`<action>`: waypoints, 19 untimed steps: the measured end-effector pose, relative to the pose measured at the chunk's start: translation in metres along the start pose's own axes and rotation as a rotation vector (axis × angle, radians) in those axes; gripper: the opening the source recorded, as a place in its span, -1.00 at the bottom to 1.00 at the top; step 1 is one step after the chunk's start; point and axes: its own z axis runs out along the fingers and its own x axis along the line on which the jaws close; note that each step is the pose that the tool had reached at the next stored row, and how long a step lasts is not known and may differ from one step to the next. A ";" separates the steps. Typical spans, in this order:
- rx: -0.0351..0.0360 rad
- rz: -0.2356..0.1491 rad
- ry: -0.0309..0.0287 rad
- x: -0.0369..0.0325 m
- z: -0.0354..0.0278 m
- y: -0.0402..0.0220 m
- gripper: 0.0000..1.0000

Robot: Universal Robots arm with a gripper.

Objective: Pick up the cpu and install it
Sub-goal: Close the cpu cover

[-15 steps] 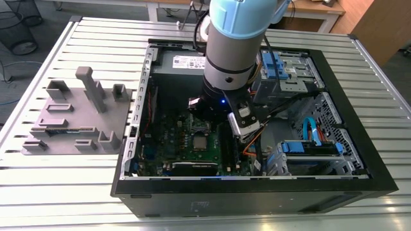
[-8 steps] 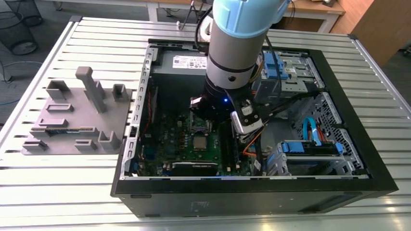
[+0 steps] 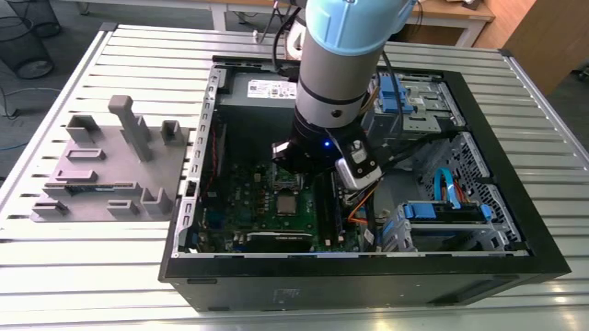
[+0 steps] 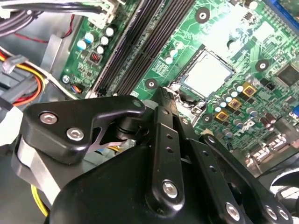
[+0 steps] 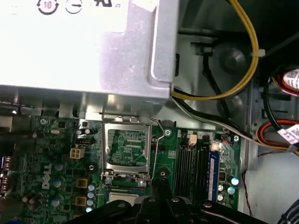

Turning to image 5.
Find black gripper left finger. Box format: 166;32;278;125
67;179;164;224

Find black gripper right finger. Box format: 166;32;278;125
163;181;269;224

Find silver CPU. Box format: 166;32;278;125
108;191;142;205

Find metal locking lever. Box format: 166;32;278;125
148;116;164;182

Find metal socket cover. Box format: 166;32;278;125
100;116;153;182

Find CPU socket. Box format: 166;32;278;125
101;174;154;205

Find black RAM slot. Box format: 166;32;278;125
197;137;210;201
186;137;199;200
178;137;189;199

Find RAM stick blue label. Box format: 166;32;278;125
207;149;220;203

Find green motherboard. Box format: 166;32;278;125
0;114;242;224

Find white four pin connector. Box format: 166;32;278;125
69;145;86;161

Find black PC case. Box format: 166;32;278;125
0;0;299;224

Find grey power supply unit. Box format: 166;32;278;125
0;0;180;116

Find grey white wire bundle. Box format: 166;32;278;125
172;98;259;143

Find orange red yellow wires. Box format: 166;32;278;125
256;119;299;154

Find black cable bundle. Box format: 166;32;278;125
263;30;299;147

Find thin black wire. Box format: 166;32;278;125
202;55;234;122

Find white cable tie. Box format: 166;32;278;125
250;49;266;58

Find yellow wire bundle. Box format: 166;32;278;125
171;0;260;101

